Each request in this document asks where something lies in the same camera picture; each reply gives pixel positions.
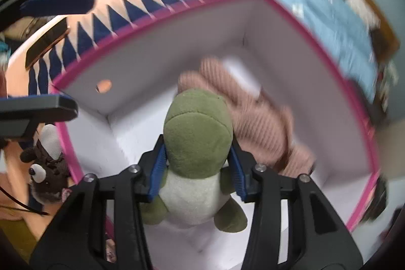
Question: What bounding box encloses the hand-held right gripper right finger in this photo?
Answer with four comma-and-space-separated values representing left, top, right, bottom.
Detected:
226, 143, 364, 270

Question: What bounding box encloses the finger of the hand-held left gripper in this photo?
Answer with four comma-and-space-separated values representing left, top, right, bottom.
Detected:
0, 94, 79, 141
0, 0, 95, 32

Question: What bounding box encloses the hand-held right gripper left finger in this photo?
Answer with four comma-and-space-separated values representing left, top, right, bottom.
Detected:
30, 134, 168, 270

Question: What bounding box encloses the green plush toy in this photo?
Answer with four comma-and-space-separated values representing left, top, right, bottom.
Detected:
139, 88, 249, 234

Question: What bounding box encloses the pink knitted plush toy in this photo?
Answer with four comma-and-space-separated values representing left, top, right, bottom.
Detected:
177, 56, 317, 177

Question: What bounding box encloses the brown plush toy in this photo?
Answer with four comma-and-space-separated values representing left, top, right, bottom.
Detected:
19, 124, 72, 204

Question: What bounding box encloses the pink cardboard box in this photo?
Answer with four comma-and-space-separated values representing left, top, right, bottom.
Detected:
51, 0, 382, 270

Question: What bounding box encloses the wooden headboard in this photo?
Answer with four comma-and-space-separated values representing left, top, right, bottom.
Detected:
278, 0, 401, 63

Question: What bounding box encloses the white patterned pillow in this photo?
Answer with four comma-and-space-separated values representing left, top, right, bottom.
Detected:
346, 0, 380, 27

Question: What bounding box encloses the black cable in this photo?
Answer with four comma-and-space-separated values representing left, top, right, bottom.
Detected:
0, 186, 49, 217

